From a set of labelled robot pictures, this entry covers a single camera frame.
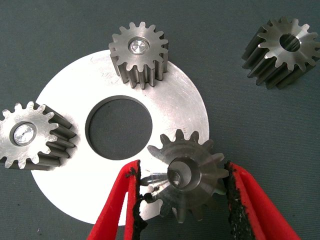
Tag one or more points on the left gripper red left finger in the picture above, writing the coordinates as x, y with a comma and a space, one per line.
112, 207

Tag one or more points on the round metal plate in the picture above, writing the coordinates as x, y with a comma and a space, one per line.
75, 87

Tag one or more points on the dark grey table cloth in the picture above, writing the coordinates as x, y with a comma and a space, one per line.
237, 125

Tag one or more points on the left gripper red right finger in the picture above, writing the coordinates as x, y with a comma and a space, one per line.
257, 215

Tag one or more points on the large steel bevel gear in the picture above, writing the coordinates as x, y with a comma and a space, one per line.
275, 47

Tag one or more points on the small steel gear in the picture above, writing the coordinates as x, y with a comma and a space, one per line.
37, 122
150, 60
200, 190

